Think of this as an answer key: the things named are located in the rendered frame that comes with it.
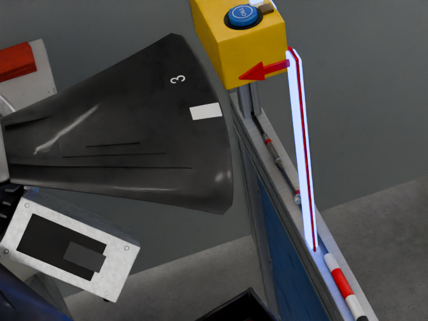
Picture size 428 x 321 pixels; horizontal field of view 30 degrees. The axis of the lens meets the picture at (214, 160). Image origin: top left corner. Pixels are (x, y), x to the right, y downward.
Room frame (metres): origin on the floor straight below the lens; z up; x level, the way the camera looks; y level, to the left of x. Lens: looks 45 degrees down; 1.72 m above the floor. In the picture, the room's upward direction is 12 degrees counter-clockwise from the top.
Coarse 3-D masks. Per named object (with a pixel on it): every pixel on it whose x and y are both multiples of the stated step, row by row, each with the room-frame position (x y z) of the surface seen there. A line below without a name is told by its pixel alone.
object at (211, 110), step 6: (192, 108) 0.65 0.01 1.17; (198, 108) 0.64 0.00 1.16; (204, 108) 0.64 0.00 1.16; (210, 108) 0.64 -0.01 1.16; (216, 108) 0.64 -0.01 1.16; (192, 114) 0.64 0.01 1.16; (198, 114) 0.64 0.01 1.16; (204, 114) 0.64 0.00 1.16; (210, 114) 0.64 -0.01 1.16; (216, 114) 0.64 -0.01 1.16
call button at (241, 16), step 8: (232, 8) 0.93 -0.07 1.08; (240, 8) 0.93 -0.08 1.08; (248, 8) 0.92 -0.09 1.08; (232, 16) 0.91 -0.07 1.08; (240, 16) 0.91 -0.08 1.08; (248, 16) 0.91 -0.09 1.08; (256, 16) 0.91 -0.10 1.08; (232, 24) 0.91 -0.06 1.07; (240, 24) 0.90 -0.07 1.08; (248, 24) 0.90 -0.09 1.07
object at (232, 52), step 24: (192, 0) 1.00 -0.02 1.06; (216, 0) 0.98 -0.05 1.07; (240, 0) 0.96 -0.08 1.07; (264, 0) 0.95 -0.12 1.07; (216, 24) 0.92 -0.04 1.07; (264, 24) 0.89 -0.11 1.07; (216, 48) 0.89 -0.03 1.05; (240, 48) 0.88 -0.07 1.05; (264, 48) 0.89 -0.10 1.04; (240, 72) 0.88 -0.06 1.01
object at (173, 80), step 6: (180, 72) 0.69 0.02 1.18; (186, 72) 0.69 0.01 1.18; (168, 78) 0.69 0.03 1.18; (174, 78) 0.69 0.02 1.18; (180, 78) 0.68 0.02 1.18; (186, 78) 0.68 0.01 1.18; (168, 84) 0.68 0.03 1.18; (174, 84) 0.68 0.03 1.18; (180, 84) 0.68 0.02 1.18; (186, 84) 0.68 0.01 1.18
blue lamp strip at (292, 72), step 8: (288, 56) 0.67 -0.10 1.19; (288, 72) 0.68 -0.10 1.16; (296, 80) 0.66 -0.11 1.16; (296, 88) 0.66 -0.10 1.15; (296, 96) 0.66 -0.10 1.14; (296, 104) 0.66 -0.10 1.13; (296, 112) 0.66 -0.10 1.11; (296, 120) 0.67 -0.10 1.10; (296, 128) 0.67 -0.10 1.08; (296, 136) 0.67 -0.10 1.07; (296, 144) 0.68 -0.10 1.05; (296, 152) 0.68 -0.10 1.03; (304, 168) 0.66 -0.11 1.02; (304, 176) 0.66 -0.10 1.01; (304, 184) 0.66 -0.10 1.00; (304, 192) 0.66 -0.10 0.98; (304, 200) 0.67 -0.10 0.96; (304, 208) 0.67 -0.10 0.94; (304, 216) 0.67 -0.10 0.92; (304, 224) 0.68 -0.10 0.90
